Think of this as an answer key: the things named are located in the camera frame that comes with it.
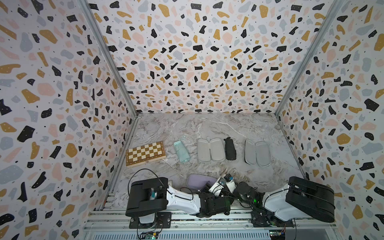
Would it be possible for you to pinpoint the lilac zippered umbrella sleeve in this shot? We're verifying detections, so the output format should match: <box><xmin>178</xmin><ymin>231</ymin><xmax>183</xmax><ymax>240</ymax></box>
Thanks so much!
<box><xmin>187</xmin><ymin>174</ymin><xmax>217</xmax><ymax>190</ymax></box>

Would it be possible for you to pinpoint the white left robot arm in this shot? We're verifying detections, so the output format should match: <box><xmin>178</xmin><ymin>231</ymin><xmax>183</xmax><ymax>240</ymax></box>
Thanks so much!
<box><xmin>126</xmin><ymin>177</ymin><xmax>231</xmax><ymax>224</ymax></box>

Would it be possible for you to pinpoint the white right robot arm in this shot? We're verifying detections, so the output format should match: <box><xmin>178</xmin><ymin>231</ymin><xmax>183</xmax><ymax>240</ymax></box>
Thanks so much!
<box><xmin>225</xmin><ymin>177</ymin><xmax>336</xmax><ymax>227</ymax></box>

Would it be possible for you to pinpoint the black folded umbrella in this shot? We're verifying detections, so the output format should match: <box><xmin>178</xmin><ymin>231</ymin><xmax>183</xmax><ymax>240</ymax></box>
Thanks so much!
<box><xmin>224</xmin><ymin>137</ymin><xmax>237</xmax><ymax>161</ymax></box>

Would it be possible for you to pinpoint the mint green folded umbrella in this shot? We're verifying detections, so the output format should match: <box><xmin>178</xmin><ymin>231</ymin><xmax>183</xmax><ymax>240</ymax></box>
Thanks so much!
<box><xmin>174</xmin><ymin>135</ymin><xmax>191</xmax><ymax>163</ymax></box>

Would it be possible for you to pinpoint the wooden chessboard box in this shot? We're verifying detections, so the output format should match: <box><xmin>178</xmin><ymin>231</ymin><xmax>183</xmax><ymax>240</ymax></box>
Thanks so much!
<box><xmin>126</xmin><ymin>141</ymin><xmax>167</xmax><ymax>168</ymax></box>

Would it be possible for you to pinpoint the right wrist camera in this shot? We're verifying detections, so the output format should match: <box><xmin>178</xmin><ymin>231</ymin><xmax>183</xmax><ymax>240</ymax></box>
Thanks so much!
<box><xmin>226</xmin><ymin>177</ymin><xmax>237</xmax><ymax>193</ymax></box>

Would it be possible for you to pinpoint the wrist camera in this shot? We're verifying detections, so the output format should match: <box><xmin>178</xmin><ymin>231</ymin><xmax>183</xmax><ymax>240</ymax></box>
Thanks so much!
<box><xmin>226</xmin><ymin>177</ymin><xmax>237</xmax><ymax>193</ymax></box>
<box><xmin>209</xmin><ymin>178</ymin><xmax>227</xmax><ymax>197</ymax></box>

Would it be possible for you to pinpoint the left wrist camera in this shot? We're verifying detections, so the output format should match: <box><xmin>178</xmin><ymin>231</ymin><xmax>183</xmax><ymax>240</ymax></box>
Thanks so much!
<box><xmin>209</xmin><ymin>178</ymin><xmax>227</xmax><ymax>197</ymax></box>

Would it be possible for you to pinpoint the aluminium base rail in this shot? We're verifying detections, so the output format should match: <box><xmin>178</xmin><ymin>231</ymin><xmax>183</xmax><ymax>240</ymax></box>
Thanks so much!
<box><xmin>82</xmin><ymin>194</ymin><xmax>342</xmax><ymax>240</ymax></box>

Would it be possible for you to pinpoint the aluminium corner post left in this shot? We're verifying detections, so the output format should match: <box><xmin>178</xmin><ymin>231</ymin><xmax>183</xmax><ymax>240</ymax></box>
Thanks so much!
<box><xmin>76</xmin><ymin>0</ymin><xmax>139</xmax><ymax>118</ymax></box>

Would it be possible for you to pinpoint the aluminium corner post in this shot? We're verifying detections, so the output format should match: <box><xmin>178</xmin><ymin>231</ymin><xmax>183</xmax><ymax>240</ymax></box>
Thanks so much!
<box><xmin>76</xmin><ymin>0</ymin><xmax>139</xmax><ymax>118</ymax></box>
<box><xmin>275</xmin><ymin>0</ymin><xmax>344</xmax><ymax>117</ymax></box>

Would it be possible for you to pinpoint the aluminium corner post right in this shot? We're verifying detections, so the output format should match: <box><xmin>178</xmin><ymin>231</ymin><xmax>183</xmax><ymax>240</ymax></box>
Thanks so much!
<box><xmin>275</xmin><ymin>0</ymin><xmax>344</xmax><ymax>117</ymax></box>

